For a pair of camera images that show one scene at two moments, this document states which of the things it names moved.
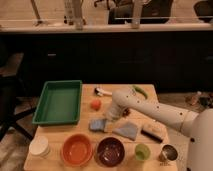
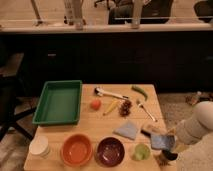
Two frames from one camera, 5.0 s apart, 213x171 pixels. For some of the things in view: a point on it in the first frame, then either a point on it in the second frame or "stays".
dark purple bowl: x=110 y=151 stays
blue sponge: x=97 y=124 → x=162 y=141
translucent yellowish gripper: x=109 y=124 → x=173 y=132
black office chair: x=10 y=65 stays
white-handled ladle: x=101 y=92 stays
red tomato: x=96 y=104 stays
